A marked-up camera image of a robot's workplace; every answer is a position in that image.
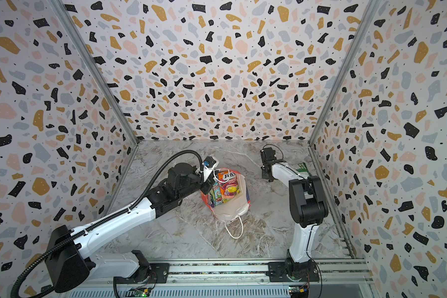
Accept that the left black corrugated cable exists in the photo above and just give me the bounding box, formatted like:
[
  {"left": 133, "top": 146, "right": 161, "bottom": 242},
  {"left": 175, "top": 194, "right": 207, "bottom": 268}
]
[{"left": 10, "top": 149, "right": 204, "bottom": 298}]

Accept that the green snack packet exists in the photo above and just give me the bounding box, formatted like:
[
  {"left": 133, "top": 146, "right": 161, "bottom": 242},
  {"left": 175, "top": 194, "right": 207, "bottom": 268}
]
[{"left": 296, "top": 162, "right": 310, "bottom": 176}]

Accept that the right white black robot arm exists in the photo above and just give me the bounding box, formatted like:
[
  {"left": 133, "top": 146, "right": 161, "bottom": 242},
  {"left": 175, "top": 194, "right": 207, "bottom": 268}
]
[{"left": 260, "top": 145, "right": 329, "bottom": 283}]

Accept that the teal mint candy packet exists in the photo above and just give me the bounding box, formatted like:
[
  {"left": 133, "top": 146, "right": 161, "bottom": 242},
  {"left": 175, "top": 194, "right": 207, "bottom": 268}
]
[{"left": 209, "top": 182, "right": 223, "bottom": 207}]

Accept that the green circuit board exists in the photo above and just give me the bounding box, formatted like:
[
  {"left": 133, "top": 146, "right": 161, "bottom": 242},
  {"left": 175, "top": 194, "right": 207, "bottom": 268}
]
[
  {"left": 129, "top": 288, "right": 151, "bottom": 298},
  {"left": 289, "top": 286, "right": 309, "bottom": 298}
]

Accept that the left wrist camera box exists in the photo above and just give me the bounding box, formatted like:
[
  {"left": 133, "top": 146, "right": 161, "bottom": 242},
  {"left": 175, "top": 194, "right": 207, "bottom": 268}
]
[{"left": 202, "top": 156, "right": 219, "bottom": 171}]

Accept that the left green circuit board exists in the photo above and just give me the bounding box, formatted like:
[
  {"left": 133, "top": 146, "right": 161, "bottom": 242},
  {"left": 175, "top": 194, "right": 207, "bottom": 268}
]
[{"left": 129, "top": 288, "right": 151, "bottom": 298}]

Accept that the orange fruits candy packet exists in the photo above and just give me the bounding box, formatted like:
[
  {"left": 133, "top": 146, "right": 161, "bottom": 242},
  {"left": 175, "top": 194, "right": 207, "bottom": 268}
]
[{"left": 217, "top": 170, "right": 240, "bottom": 202}]

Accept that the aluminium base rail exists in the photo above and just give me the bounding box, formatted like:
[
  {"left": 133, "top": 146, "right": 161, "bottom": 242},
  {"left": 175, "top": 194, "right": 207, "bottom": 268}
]
[{"left": 64, "top": 259, "right": 379, "bottom": 298}]

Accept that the red paper gift bag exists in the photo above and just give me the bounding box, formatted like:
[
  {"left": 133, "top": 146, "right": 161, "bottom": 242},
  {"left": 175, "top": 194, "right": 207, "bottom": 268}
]
[{"left": 201, "top": 168, "right": 250, "bottom": 226}]

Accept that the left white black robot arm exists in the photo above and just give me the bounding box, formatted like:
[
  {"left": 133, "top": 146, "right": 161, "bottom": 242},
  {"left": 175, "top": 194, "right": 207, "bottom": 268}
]
[{"left": 45, "top": 156, "right": 218, "bottom": 293}]

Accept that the right green circuit board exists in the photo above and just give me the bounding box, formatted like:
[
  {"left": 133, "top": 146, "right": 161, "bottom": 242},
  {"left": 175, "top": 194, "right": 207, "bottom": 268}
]
[{"left": 289, "top": 286, "right": 309, "bottom": 298}]

